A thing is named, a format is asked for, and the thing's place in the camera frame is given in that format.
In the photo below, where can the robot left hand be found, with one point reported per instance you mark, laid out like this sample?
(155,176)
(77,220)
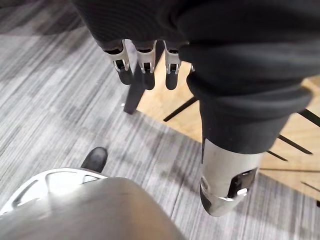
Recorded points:
(237,62)

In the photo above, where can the silver robot leg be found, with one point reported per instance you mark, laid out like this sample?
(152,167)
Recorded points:
(82,210)

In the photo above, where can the wooden produce stand, black frame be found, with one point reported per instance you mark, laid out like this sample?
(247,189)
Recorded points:
(175,107)

